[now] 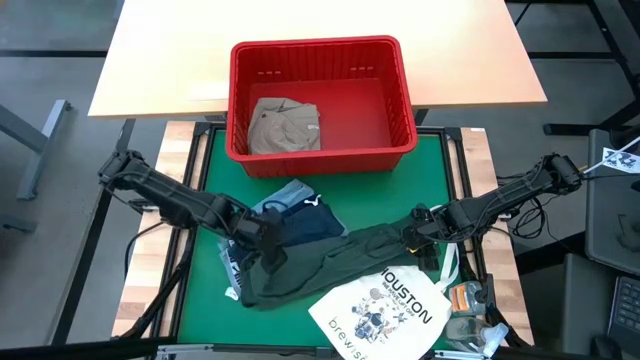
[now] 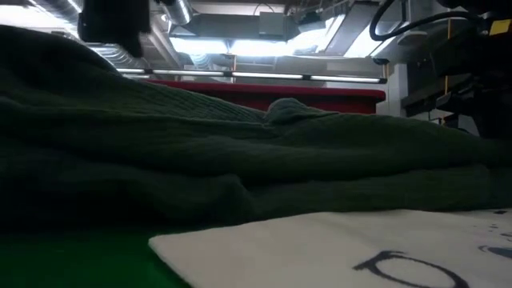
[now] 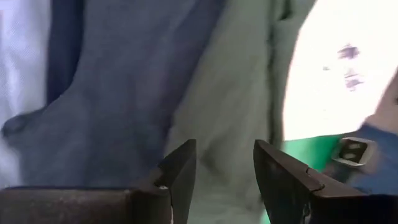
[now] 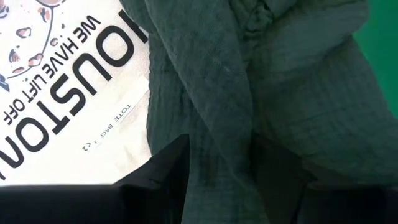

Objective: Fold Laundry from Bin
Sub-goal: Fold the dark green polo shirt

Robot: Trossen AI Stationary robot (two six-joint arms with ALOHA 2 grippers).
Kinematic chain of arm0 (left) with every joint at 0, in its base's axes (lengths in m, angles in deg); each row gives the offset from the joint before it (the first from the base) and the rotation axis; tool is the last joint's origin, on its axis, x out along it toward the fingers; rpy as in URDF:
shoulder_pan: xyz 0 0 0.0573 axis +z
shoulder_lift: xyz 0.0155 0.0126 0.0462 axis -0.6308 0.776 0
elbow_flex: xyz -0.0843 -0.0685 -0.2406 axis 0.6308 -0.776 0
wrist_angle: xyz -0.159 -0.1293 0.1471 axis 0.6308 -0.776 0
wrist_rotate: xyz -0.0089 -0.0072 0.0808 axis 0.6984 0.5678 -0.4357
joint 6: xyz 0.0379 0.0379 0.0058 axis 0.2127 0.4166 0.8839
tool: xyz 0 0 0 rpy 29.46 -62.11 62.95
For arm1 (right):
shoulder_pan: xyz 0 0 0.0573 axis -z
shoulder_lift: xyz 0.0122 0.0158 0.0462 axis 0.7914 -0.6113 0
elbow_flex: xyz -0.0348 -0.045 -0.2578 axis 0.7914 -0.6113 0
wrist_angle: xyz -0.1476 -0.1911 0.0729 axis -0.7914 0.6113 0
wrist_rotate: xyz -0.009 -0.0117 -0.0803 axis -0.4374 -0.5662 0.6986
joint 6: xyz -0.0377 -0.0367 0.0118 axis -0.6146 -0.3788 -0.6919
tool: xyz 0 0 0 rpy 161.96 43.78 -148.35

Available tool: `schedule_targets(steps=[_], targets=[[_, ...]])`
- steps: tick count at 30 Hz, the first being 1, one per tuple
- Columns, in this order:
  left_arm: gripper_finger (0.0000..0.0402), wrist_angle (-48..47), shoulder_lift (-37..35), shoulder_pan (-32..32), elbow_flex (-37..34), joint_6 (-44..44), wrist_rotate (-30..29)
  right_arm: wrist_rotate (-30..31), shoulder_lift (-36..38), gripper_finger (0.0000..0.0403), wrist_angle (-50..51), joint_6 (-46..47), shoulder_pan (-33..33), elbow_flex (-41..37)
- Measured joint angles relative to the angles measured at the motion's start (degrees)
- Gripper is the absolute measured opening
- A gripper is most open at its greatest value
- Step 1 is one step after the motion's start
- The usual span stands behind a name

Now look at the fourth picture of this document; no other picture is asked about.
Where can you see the white printed t-shirt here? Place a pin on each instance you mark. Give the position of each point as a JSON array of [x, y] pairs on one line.
[[62, 93]]

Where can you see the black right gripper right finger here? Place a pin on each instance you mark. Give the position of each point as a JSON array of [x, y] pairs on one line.
[[326, 205]]

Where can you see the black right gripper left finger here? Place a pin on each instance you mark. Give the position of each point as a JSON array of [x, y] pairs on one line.
[[77, 205]]

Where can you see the dark green garment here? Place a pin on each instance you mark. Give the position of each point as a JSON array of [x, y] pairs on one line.
[[280, 77]]

